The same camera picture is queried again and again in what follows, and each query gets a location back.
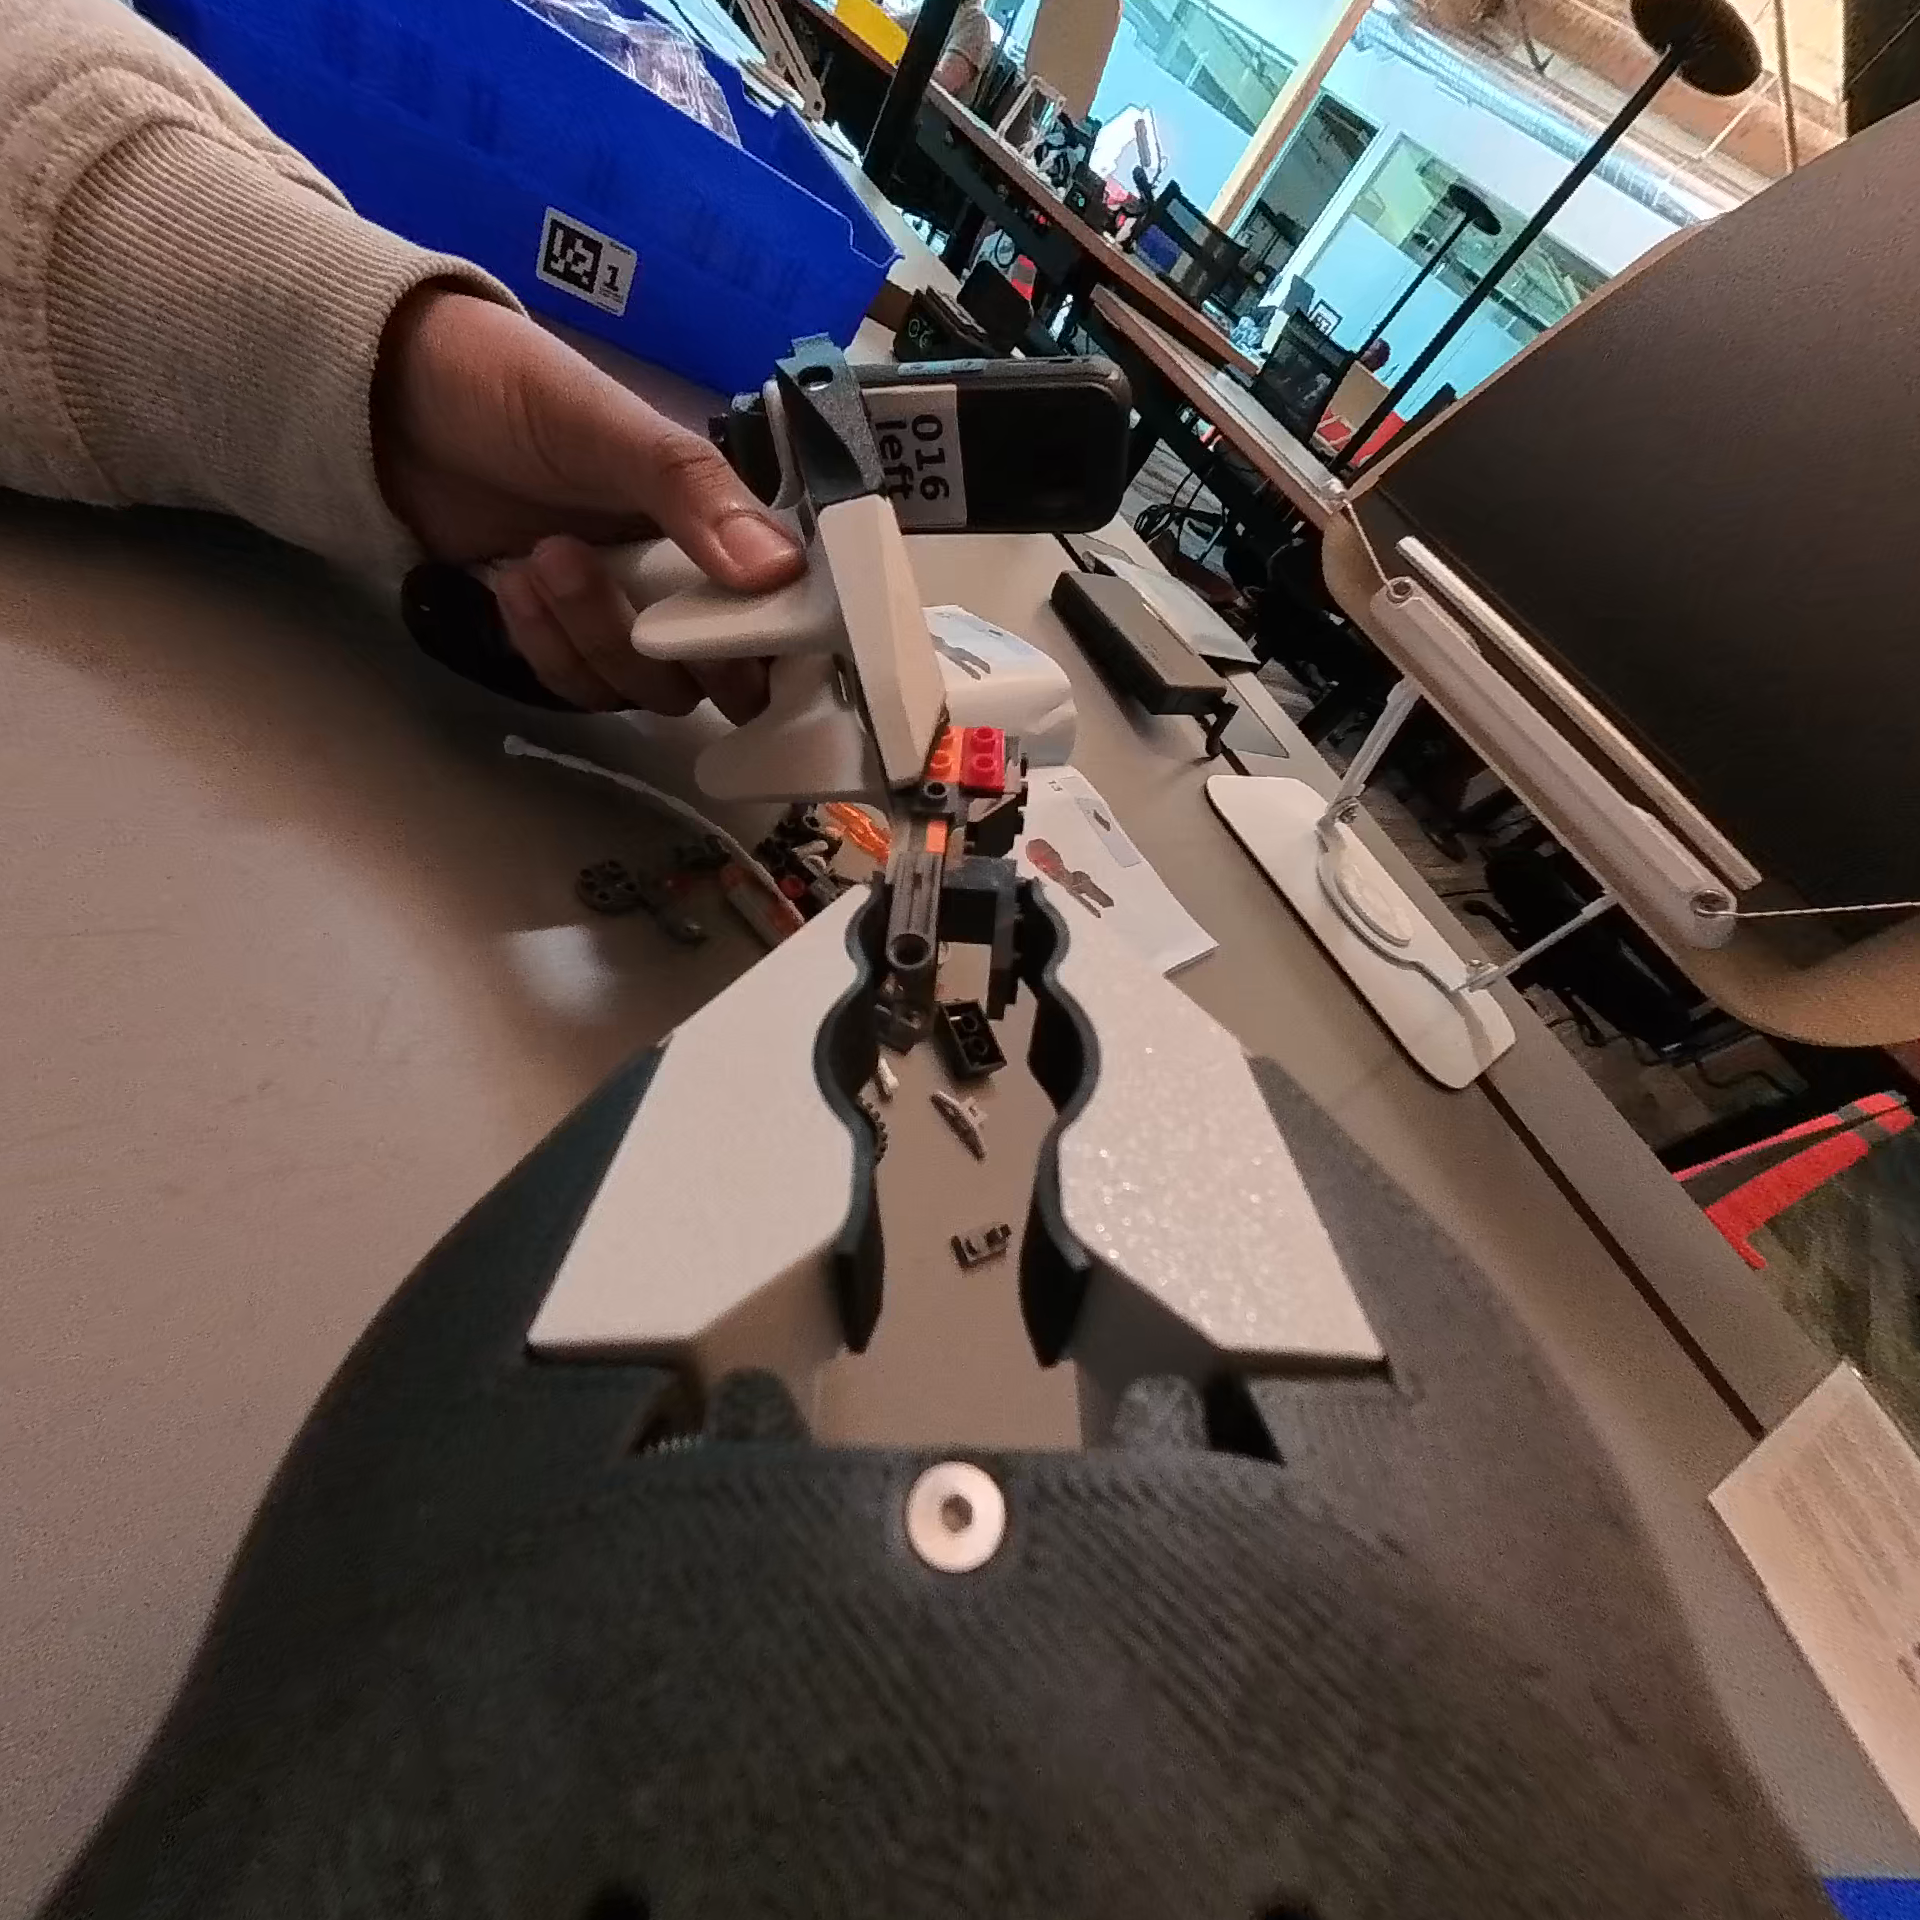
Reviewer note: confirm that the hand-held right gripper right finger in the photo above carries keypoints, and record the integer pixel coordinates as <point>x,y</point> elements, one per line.
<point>1198,1198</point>

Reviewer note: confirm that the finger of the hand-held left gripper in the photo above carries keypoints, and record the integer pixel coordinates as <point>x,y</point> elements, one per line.
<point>797,754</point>
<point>893,648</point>

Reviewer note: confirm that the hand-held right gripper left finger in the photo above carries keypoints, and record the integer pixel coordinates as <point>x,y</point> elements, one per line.
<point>703,1198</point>

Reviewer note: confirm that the black orange lego vehicle assembly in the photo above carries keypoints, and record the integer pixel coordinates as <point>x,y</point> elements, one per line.
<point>984,751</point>

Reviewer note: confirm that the lego instruction booklet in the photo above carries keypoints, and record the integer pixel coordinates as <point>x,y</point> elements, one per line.
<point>1153,913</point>

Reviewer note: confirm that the person's left forearm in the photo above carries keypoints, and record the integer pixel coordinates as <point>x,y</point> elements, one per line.
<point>150,270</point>

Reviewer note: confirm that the pile of loose lego pieces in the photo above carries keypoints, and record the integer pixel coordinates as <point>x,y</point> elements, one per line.
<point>797,879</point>

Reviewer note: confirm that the person's left hand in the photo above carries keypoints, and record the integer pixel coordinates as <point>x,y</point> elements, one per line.
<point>524,436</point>

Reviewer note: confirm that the white paper bag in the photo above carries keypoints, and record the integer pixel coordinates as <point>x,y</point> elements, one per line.
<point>1013,676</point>

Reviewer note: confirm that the black power bank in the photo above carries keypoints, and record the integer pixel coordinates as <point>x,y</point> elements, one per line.
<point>1142,648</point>

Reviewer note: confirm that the white plastic strip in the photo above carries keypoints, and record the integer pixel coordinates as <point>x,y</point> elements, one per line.
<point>514,749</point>

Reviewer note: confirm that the dark flat pad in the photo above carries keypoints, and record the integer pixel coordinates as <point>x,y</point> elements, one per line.
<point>1255,721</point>

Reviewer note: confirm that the black pole stand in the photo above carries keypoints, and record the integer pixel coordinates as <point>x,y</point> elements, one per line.
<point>1472,212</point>
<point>1702,45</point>

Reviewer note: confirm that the clear plastic bag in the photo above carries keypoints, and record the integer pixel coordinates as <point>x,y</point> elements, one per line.
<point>679,66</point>

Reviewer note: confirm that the blue plastic bin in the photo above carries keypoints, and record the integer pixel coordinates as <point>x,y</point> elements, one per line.
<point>447,134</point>

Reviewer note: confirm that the printed paper sheet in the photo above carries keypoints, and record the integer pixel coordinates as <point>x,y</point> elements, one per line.
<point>1831,1512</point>

